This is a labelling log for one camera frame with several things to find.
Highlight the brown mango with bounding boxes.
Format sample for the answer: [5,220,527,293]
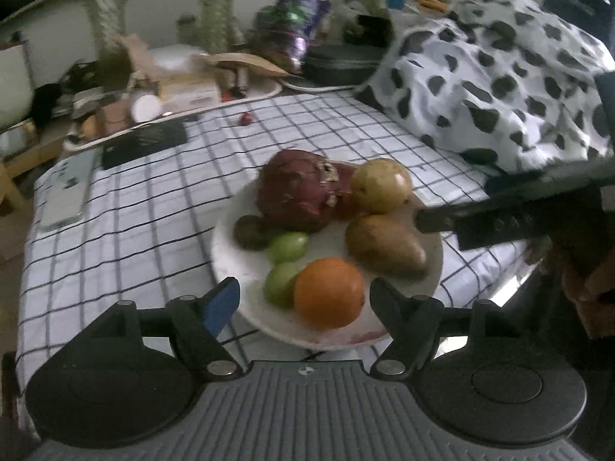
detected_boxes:
[345,214,427,277]

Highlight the yellow pear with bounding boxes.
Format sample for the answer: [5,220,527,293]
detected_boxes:
[350,158,414,214]

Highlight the green fruit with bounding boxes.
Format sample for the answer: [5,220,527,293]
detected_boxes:
[264,262,300,309]
[267,232,309,264]

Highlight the large orange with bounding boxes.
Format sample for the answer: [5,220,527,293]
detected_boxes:
[293,257,365,331]

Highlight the dark brown round fruit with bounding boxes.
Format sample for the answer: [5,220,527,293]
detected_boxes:
[233,216,272,251]

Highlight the dark red dragon fruit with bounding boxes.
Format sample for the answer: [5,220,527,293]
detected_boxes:
[256,149,359,233]

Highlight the person right hand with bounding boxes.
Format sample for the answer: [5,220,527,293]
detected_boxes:
[525,237,614,339]

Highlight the white floral plate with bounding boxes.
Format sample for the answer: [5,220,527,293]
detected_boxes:
[211,176,443,350]

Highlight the cow print blanket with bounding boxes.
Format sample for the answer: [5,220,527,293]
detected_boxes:
[356,0,614,174]

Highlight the checkered white tablecloth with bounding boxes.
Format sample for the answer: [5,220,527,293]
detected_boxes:
[15,90,535,395]

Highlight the black zip case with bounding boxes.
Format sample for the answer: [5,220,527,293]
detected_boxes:
[301,44,386,86]

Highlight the silver smartphone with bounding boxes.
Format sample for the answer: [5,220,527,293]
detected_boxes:
[40,150,99,231]

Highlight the small red fruit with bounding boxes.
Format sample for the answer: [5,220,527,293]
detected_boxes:
[239,113,253,126]

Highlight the white cylinder bottle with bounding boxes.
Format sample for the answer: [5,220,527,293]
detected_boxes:
[129,93,163,123]

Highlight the white serving tray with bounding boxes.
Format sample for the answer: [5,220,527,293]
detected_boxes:
[63,77,283,155]

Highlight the yellow medicine box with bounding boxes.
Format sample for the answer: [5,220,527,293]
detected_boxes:
[158,78,221,113]

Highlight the purple foil snack bag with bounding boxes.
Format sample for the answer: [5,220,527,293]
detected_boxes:
[250,0,331,75]

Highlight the brown paper envelope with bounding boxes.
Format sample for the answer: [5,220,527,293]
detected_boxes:
[195,52,290,78]

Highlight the clear plastic bag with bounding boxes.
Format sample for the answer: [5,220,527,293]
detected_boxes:
[149,44,206,74]

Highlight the woven plant vase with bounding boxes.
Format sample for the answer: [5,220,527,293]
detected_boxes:
[83,0,131,92]
[199,0,233,54]

